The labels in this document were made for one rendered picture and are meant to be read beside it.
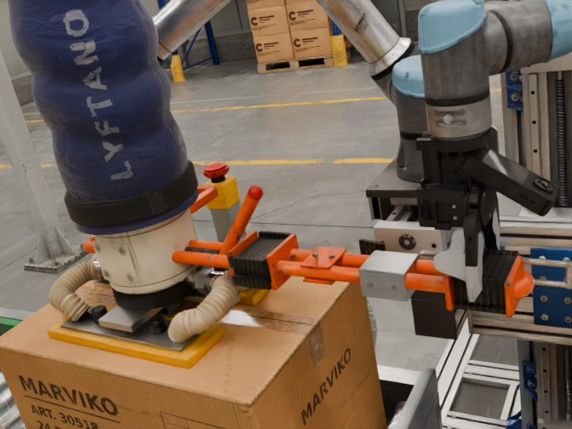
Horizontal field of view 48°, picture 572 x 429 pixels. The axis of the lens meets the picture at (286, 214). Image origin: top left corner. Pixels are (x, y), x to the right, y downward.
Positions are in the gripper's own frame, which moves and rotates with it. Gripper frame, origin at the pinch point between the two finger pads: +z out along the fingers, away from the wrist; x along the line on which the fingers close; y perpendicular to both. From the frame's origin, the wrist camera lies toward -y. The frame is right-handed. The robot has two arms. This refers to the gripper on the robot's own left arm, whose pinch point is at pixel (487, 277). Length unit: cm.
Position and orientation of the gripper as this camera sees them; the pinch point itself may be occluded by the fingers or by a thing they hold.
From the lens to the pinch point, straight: 89.0
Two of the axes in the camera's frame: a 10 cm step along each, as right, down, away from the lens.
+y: -8.5, -0.5, 5.3
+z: 1.8, 9.1, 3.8
